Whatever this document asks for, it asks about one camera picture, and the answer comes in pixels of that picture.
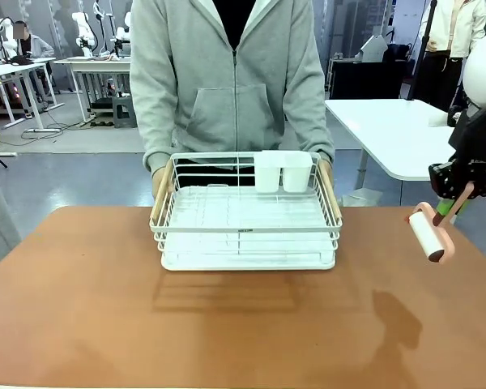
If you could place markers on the large white curved table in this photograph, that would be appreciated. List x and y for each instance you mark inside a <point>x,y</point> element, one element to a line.
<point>389,133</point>

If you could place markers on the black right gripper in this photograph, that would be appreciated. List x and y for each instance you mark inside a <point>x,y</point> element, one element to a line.
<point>470,178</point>

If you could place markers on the person's right hand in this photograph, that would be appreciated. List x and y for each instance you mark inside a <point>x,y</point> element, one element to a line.
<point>160,180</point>

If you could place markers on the person's left forearm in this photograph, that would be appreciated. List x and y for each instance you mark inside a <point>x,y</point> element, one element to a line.
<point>312,121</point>

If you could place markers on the person in grey hoodie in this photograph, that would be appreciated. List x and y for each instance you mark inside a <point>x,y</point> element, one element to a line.
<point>231,81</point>

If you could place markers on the seated person in grey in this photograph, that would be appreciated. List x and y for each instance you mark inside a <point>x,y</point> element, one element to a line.
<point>34,44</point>

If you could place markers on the black tripod pole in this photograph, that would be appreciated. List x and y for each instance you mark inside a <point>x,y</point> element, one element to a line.
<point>423,48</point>

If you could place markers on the person's right forearm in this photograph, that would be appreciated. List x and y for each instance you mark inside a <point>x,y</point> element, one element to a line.
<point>154,129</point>

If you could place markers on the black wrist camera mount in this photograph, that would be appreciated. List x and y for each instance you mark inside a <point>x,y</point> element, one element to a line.
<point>478,125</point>

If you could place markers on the white double utensil holder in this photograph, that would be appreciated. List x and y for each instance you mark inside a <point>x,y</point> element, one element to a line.
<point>281,172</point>

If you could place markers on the white lab desk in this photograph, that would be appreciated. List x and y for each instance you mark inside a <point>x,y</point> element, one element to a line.
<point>20,71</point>
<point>101,65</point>

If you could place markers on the bystander in white jacket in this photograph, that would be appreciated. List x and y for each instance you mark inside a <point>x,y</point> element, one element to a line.
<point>453,36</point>

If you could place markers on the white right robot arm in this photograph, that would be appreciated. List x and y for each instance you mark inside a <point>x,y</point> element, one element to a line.
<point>484,69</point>

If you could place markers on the clear plastic bag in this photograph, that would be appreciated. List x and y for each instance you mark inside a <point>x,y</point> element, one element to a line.
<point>362,199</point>

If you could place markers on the black cabinet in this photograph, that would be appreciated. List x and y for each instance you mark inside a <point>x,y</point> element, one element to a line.
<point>368,79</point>

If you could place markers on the grey plastic stool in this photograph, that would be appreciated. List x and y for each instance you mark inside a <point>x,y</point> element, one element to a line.
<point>124,111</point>

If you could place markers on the white drain tray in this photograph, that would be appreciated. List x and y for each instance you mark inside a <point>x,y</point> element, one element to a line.
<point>247,263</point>

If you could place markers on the person's left hand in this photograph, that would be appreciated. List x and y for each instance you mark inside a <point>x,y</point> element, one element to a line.
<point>327,170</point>

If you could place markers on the pink lint roller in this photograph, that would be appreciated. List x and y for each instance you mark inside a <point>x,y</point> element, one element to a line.
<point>426,235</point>

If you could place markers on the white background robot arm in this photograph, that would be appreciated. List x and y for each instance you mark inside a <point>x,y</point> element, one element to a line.
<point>122,38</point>
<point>84,32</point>
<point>4,34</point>

